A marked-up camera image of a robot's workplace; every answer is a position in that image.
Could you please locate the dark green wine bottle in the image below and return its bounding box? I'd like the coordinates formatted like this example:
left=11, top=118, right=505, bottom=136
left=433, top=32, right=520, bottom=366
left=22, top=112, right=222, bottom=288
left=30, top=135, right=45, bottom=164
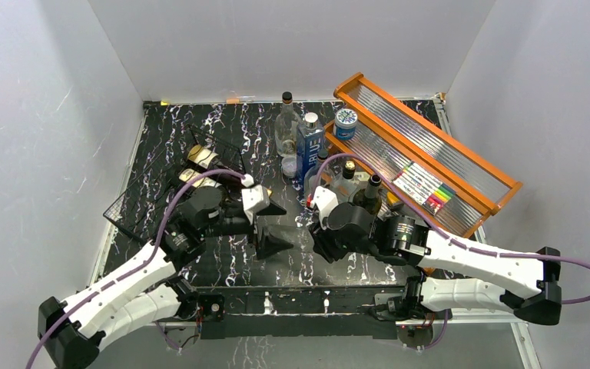
left=352, top=175, right=382, bottom=216

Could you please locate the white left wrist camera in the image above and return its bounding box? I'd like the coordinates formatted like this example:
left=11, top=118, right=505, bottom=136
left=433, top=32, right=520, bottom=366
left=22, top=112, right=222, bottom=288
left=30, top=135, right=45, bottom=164
left=240, top=174, right=270, bottom=224

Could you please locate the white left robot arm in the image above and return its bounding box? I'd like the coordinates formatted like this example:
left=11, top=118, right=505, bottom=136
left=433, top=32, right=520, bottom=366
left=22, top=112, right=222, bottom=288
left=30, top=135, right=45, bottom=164
left=38, top=185, right=291, bottom=368

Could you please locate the clear round glass bottle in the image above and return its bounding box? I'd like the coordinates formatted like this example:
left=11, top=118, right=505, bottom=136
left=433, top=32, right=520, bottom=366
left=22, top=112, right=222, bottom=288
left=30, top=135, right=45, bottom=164
left=304, top=148, right=334, bottom=201

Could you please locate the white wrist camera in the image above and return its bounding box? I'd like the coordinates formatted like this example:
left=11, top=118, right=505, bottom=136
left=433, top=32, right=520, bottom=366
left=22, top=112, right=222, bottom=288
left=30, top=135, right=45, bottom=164
left=240, top=174, right=270, bottom=224
left=307, top=186, right=339, bottom=224

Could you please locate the blue white round tin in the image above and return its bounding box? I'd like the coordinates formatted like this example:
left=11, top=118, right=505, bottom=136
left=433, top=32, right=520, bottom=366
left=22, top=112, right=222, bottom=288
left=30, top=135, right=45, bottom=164
left=333, top=108, right=358, bottom=141

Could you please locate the green bottle with black capsule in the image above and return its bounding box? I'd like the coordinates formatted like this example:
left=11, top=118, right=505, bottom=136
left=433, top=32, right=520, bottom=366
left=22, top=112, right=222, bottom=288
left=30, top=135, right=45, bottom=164
left=174, top=168, right=254, bottom=195

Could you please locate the clear bottle with orange label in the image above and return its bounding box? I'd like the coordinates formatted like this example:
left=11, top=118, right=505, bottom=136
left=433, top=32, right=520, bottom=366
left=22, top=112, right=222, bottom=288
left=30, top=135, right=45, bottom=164
left=330, top=160, right=359, bottom=203

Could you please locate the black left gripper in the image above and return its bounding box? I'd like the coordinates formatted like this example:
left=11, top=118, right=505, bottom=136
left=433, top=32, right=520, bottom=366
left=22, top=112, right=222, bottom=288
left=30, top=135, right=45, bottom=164
left=201, top=198, right=293, bottom=257

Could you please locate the orange framed glass shelf rack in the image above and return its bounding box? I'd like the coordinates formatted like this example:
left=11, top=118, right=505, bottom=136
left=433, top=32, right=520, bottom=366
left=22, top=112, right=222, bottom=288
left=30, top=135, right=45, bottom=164
left=326, top=73, right=522, bottom=238

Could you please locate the black aluminium base frame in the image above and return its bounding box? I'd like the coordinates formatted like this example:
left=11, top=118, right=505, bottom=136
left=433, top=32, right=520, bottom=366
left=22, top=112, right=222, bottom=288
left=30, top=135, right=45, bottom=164
left=65, top=282, right=535, bottom=352

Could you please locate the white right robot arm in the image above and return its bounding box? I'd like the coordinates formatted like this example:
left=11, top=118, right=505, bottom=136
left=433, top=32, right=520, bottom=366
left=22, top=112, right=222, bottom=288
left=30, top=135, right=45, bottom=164
left=310, top=202, right=562, bottom=326

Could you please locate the brown bottle with gold cap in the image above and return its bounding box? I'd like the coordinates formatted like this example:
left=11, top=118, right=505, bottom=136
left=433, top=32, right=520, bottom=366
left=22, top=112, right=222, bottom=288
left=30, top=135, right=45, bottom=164
left=187, top=145, right=244, bottom=173

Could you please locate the white cardboard small box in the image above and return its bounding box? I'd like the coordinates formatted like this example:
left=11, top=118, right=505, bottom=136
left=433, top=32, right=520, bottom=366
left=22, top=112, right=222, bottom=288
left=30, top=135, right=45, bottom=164
left=354, top=171, right=371, bottom=181

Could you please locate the clear jar of paper clips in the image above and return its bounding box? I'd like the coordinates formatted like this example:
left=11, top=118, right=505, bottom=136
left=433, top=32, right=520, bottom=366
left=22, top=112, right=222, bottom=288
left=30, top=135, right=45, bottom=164
left=281, top=155, right=297, bottom=178

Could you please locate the pack of coloured markers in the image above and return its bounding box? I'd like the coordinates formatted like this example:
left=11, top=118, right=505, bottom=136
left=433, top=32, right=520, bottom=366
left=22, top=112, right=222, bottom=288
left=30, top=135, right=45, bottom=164
left=393, top=162, right=456, bottom=216

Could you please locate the tall clear bottle black cap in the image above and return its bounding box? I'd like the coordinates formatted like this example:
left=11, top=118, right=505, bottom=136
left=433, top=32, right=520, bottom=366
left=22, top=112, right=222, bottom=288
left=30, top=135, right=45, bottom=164
left=274, top=91, right=302, bottom=157

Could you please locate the black wire wine rack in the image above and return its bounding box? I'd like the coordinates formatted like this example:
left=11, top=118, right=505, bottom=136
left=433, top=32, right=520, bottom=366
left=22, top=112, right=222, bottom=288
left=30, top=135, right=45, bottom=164
left=104, top=125, right=245, bottom=242

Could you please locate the blue square glass bottle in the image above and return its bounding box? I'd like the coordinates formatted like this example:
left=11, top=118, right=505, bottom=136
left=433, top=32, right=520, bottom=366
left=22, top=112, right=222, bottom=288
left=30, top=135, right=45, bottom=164
left=296, top=112, right=324, bottom=185

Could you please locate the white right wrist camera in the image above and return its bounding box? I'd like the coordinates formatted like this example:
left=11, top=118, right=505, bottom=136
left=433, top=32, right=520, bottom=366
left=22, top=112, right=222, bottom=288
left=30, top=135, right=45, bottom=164
left=307, top=186, right=339, bottom=224

